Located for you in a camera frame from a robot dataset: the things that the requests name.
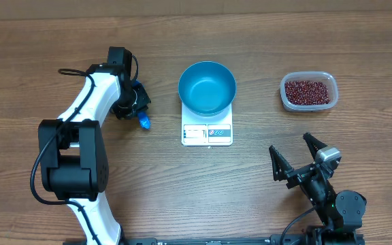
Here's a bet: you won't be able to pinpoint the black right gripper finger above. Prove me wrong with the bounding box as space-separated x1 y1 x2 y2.
303 132 327 159
269 145 293 181

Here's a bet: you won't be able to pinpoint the blue plastic measuring scoop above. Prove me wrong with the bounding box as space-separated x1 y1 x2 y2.
133 80 151 129

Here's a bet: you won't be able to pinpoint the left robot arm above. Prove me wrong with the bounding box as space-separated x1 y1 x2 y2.
30 46 151 244

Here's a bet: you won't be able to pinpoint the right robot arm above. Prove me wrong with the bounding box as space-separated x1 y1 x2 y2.
269 133 367 245

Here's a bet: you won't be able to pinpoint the white digital kitchen scale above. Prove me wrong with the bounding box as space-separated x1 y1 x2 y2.
181 104 233 146

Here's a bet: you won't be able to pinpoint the blue metal bowl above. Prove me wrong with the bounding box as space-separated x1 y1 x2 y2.
178 61 237 116

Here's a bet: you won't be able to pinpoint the clear plastic food container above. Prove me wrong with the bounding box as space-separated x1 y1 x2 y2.
280 71 338 112

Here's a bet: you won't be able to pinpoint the red adzuki beans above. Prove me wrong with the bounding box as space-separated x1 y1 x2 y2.
284 80 330 105

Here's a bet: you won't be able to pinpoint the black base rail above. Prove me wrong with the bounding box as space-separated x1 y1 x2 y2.
63 234 365 245

